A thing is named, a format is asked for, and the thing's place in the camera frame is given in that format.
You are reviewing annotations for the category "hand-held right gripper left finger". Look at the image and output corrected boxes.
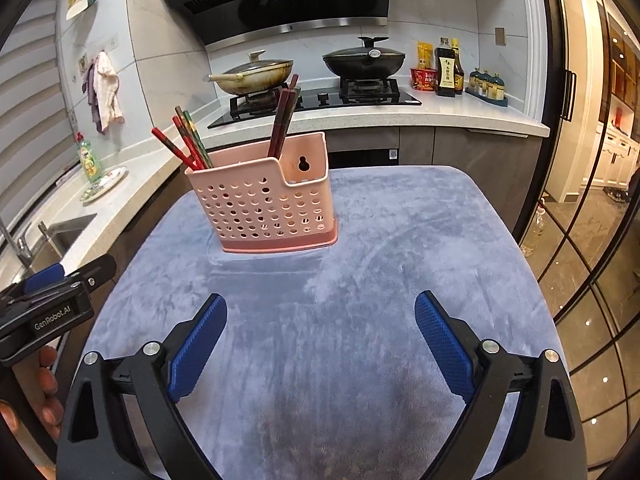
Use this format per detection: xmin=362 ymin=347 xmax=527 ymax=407
xmin=57 ymin=293 xmax=229 ymax=480

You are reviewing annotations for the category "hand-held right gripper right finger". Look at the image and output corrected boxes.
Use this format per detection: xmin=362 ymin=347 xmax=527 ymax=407
xmin=413 ymin=289 xmax=589 ymax=480

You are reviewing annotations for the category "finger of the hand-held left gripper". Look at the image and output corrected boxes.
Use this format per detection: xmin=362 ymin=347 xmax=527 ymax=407
xmin=22 ymin=265 xmax=67 ymax=295
xmin=60 ymin=254 xmax=117 ymax=293

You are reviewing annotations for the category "pink perforated chopstick holder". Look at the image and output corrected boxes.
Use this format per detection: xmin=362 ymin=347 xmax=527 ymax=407
xmin=184 ymin=131 xmax=340 ymax=255

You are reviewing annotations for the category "dark red chopstick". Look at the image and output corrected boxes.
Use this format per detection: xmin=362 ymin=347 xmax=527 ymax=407
xmin=273 ymin=90 xmax=295 ymax=159
xmin=268 ymin=89 xmax=291 ymax=159

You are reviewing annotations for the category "brown chopstick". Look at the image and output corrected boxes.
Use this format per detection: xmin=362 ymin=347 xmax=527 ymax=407
xmin=280 ymin=87 xmax=301 ymax=156
xmin=273 ymin=74 xmax=300 ymax=159

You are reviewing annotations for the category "person's left hand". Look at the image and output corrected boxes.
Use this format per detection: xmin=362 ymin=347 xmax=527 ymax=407
xmin=36 ymin=345 xmax=64 ymax=442

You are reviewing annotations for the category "chrome faucet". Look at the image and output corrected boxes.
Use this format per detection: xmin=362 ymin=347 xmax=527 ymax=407
xmin=0 ymin=216 xmax=37 ymax=270

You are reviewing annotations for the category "steel sink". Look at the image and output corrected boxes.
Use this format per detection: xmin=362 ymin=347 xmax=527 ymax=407
xmin=46 ymin=212 xmax=99 ymax=257

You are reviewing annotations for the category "white plate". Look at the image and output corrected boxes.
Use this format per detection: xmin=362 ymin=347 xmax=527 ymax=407
xmin=80 ymin=165 xmax=129 ymax=205

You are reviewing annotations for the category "green dish soap bottle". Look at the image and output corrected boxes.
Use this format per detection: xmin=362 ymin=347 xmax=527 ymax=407
xmin=75 ymin=132 xmax=104 ymax=184

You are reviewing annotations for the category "blue-grey fleece blanket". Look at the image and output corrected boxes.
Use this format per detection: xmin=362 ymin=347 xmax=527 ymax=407
xmin=60 ymin=165 xmax=572 ymax=480

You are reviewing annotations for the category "window blind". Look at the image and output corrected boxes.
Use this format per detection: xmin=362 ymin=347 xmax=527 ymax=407
xmin=0 ymin=0 xmax=87 ymax=241

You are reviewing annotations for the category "clear plastic bottle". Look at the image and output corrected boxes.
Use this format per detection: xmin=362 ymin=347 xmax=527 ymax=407
xmin=533 ymin=200 xmax=549 ymax=239

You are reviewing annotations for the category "purple hanging dish cloth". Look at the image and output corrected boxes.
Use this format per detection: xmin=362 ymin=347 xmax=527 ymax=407
xmin=82 ymin=62 xmax=101 ymax=134

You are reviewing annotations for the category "white hanging dish cloth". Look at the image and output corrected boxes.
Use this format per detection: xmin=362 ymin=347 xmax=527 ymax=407
xmin=93 ymin=51 xmax=125 ymax=134

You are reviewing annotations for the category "white stone countertop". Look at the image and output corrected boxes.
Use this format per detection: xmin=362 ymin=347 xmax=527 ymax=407
xmin=0 ymin=94 xmax=551 ymax=288

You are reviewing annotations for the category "white cabinet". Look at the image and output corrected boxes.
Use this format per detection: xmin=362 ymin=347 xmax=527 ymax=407
xmin=545 ymin=125 xmax=640 ymax=206

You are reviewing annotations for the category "beige wok with lid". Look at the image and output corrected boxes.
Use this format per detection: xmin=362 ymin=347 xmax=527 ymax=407
xmin=202 ymin=50 xmax=295 ymax=96

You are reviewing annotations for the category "spice jar set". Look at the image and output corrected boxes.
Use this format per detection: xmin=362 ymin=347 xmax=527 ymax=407
xmin=464 ymin=68 xmax=509 ymax=108

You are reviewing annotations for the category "red instant noodle bowl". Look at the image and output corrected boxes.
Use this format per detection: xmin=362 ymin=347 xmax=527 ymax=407
xmin=410 ymin=66 xmax=440 ymax=92

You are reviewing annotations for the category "black gas cooktop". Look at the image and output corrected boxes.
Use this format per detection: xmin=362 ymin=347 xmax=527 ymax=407
xmin=207 ymin=77 xmax=424 ymax=130

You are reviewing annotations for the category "dark soy sauce bottle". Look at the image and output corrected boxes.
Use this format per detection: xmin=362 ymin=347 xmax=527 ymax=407
xmin=433 ymin=37 xmax=457 ymax=97

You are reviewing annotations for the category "black wok with lid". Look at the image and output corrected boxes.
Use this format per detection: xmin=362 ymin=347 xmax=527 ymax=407
xmin=322 ymin=36 xmax=407 ymax=80

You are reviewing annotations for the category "black door handle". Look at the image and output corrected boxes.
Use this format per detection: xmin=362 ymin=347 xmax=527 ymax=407
xmin=562 ymin=71 xmax=577 ymax=122

